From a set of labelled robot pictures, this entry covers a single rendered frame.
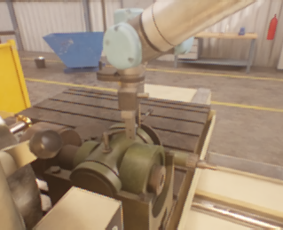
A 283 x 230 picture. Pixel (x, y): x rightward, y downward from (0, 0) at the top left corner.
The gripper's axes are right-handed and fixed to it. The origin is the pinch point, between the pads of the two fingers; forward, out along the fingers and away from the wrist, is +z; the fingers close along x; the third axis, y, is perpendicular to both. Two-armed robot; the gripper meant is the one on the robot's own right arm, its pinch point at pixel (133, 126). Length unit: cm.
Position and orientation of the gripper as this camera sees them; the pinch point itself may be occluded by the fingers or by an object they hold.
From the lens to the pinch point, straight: 68.8
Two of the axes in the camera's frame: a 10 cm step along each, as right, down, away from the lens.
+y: 9.9, 0.5, -1.6
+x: 1.7, -4.2, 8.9
